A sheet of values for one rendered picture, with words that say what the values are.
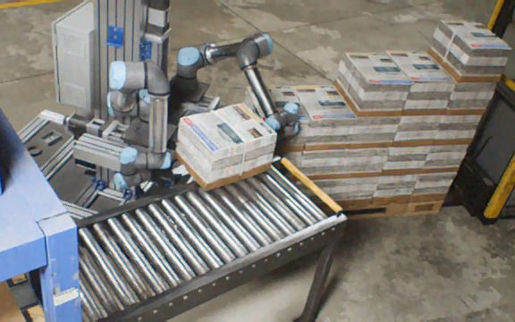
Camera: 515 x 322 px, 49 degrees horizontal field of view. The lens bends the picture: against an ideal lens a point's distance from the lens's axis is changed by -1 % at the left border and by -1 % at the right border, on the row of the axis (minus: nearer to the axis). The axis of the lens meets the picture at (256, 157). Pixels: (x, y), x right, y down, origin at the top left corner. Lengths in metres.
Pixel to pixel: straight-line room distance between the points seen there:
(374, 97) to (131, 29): 1.39
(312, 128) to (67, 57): 1.38
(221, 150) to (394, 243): 1.71
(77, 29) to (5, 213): 1.68
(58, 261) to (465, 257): 3.03
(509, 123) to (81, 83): 2.80
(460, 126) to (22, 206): 2.89
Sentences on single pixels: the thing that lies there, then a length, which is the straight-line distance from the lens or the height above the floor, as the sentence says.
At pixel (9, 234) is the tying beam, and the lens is 1.40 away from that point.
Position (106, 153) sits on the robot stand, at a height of 0.73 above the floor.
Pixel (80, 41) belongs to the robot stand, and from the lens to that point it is 3.01.
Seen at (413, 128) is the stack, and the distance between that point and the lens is 3.61.
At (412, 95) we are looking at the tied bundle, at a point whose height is 0.98.
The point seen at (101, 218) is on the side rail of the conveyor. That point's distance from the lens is 2.50.
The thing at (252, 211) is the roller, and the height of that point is 0.79.
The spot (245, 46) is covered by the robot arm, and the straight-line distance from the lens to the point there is 2.96.
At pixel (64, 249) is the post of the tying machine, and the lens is 1.44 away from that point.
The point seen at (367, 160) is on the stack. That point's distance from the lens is 3.60.
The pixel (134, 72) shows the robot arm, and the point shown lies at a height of 1.34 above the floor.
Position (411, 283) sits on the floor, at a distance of 3.68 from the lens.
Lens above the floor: 2.53
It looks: 37 degrees down
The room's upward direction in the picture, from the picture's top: 11 degrees clockwise
